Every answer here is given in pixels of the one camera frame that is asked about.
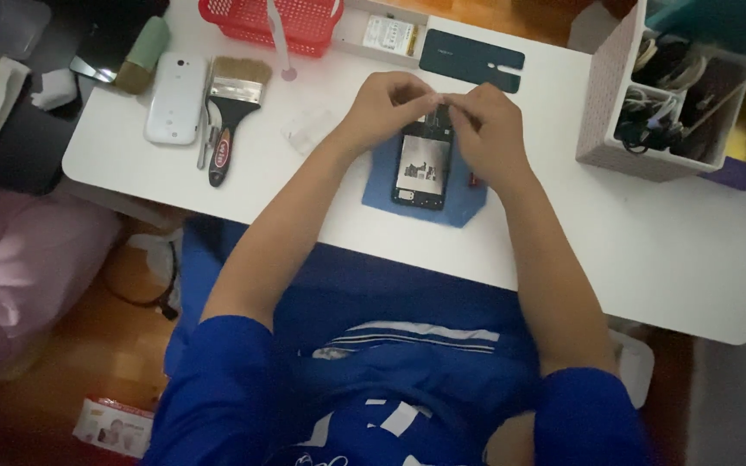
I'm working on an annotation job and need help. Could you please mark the black cable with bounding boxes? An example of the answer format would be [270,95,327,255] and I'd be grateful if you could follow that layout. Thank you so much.
[101,241,181,321]

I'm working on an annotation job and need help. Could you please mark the teal container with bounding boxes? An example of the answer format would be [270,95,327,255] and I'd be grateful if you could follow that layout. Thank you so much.
[645,0,746,57]

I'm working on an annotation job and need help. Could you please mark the black handled paint brush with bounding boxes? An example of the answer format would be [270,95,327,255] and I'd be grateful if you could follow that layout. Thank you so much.
[205,56,273,189]

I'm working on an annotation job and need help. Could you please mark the white smartphone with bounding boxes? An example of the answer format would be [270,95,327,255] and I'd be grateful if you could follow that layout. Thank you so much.
[144,52,209,146]

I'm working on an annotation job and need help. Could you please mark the dark green phone back cover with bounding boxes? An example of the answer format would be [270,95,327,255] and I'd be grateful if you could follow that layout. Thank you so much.
[419,28,526,94]

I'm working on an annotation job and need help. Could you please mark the person's left hand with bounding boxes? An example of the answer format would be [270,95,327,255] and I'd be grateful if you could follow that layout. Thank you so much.
[339,70,444,153]

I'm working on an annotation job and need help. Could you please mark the white shallow tray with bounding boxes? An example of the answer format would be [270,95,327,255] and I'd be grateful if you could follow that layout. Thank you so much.
[333,0,430,69]

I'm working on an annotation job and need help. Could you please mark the white perforated organizer with cables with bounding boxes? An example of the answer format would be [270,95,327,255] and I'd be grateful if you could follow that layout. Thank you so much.
[575,0,746,183]

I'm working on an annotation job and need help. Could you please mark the opened black smartphone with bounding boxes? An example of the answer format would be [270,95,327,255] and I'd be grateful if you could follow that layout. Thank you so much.
[391,107,455,211]

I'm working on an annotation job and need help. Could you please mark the purple box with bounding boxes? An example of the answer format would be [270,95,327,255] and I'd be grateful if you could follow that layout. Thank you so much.
[700,155,746,192]

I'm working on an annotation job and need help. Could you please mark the pink cushion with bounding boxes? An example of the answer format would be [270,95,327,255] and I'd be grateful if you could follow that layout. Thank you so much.
[0,175,123,389]

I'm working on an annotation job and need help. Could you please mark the blue shirt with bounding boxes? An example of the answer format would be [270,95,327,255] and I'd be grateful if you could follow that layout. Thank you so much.
[142,315,654,466]

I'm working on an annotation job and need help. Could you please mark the crumpled white tissue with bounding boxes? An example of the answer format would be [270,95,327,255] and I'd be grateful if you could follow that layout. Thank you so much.
[30,68,79,111]

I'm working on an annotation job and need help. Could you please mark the white phone battery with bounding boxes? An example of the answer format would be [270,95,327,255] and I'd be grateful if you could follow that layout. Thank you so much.
[362,15,418,55]

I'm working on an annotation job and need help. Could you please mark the black tablet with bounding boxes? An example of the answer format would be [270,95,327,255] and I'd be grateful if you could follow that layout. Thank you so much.
[69,0,171,85]

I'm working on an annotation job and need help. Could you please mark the green handled brush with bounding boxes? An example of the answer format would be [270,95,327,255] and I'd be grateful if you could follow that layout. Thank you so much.
[114,16,172,96]

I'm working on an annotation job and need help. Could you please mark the blue work mat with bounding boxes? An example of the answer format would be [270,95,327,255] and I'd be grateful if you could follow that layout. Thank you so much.
[361,132,489,229]

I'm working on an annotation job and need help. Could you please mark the person's right hand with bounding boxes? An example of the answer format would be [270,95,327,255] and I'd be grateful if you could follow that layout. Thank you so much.
[443,83,534,192]

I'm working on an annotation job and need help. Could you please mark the white printed packet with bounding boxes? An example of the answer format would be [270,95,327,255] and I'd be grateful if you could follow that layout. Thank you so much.
[73,397,155,460]

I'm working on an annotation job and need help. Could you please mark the metal tweezers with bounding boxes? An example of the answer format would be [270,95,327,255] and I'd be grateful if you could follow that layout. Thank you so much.
[196,104,216,171]

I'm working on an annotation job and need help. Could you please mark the red plastic basket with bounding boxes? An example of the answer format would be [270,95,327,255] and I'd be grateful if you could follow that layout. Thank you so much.
[198,0,345,58]

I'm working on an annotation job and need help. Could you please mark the pale pink stand tool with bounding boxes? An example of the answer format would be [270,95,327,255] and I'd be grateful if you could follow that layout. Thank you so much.
[266,0,299,83]

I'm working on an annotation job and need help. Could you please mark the clear plastic piece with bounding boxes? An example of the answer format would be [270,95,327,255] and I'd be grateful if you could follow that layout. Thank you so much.
[280,107,341,156]

